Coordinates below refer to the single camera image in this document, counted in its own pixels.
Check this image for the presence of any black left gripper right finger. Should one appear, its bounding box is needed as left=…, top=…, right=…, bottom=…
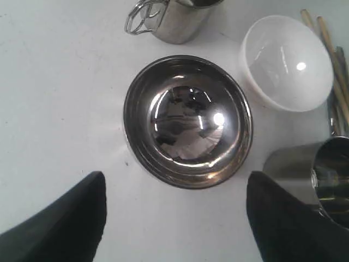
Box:
left=246, top=171, right=348, bottom=261

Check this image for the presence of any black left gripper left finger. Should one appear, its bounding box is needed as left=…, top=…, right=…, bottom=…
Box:
left=1, top=171, right=107, bottom=261

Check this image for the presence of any steel spoon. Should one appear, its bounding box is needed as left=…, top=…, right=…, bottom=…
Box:
left=327, top=92, right=347, bottom=136

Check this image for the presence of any stainless steel bowl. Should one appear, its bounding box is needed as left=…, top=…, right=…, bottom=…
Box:
left=123, top=55, right=253, bottom=189

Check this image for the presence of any white plastic bowl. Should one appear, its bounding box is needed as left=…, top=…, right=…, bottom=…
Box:
left=239, top=15, right=334, bottom=112

